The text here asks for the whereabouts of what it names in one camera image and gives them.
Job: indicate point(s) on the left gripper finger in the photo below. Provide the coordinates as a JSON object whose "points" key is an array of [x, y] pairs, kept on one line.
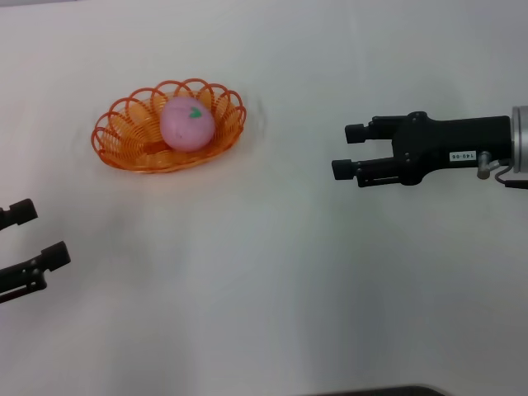
{"points": [[22, 212], [55, 256]]}

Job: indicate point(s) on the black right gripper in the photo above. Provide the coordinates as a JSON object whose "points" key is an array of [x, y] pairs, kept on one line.
{"points": [[445, 140]]}

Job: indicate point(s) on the orange woven plastic basket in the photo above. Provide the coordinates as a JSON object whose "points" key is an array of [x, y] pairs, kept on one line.
{"points": [[123, 140]]}

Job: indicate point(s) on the pink toy peach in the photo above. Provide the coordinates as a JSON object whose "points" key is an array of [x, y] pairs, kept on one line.
{"points": [[185, 128]]}

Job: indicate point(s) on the white tablecloth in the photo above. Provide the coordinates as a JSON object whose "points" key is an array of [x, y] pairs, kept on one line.
{"points": [[264, 268]]}

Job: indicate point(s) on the dark rounded robot torso edge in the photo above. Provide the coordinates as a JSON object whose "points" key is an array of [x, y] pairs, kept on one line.
{"points": [[379, 391]]}

